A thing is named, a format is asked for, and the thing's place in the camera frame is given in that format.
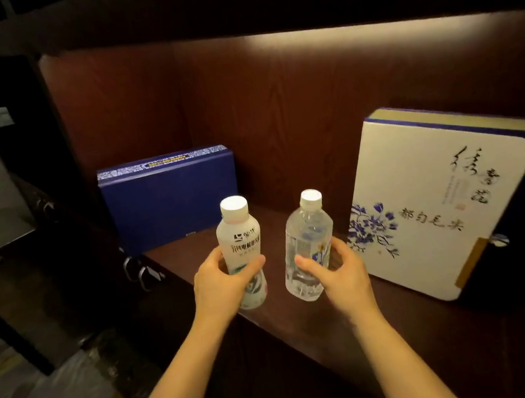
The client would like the metal cabinet door handle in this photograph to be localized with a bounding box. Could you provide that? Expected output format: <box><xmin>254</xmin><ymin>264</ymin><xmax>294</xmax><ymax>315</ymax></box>
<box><xmin>136</xmin><ymin>264</ymin><xmax>154</xmax><ymax>294</ymax></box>
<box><xmin>121</xmin><ymin>256</ymin><xmax>138</xmax><ymax>284</ymax></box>

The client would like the black glossy side cabinet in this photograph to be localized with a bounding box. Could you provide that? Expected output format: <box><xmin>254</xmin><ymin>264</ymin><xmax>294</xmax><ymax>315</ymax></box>
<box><xmin>0</xmin><ymin>216</ymin><xmax>135</xmax><ymax>384</ymax></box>

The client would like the person's right forearm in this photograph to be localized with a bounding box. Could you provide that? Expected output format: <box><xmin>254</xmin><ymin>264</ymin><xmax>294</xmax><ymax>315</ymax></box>
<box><xmin>348</xmin><ymin>291</ymin><xmax>465</xmax><ymax>398</ymax></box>

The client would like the person's right hand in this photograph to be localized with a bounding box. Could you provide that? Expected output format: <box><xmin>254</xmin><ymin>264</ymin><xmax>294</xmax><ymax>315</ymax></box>
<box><xmin>292</xmin><ymin>231</ymin><xmax>382</xmax><ymax>329</ymax></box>

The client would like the person's left hand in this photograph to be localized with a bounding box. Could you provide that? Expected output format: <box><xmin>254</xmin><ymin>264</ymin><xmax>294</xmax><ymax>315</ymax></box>
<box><xmin>185</xmin><ymin>238</ymin><xmax>278</xmax><ymax>337</ymax></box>

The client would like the white tea gift box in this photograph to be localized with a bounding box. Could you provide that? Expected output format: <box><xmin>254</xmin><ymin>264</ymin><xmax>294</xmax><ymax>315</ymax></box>
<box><xmin>326</xmin><ymin>84</ymin><xmax>525</xmax><ymax>333</ymax></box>

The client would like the clear bottle white cap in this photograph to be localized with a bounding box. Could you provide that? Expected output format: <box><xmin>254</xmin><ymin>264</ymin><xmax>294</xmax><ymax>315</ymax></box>
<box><xmin>270</xmin><ymin>186</ymin><xmax>346</xmax><ymax>306</ymax></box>

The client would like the dark wooden cabinet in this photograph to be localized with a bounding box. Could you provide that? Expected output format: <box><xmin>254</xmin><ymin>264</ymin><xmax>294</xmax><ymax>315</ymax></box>
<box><xmin>0</xmin><ymin>0</ymin><xmax>525</xmax><ymax>398</ymax></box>

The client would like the blue patterned box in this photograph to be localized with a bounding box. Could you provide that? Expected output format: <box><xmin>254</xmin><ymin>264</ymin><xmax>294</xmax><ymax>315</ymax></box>
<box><xmin>94</xmin><ymin>142</ymin><xmax>248</xmax><ymax>260</ymax></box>

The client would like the white milk drink bottle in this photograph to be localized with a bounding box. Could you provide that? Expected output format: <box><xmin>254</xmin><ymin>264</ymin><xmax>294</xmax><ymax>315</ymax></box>
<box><xmin>210</xmin><ymin>192</ymin><xmax>275</xmax><ymax>314</ymax></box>

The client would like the person's left forearm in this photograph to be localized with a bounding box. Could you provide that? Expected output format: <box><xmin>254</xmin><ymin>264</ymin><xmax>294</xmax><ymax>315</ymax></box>
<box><xmin>84</xmin><ymin>309</ymin><xmax>249</xmax><ymax>398</ymax></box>

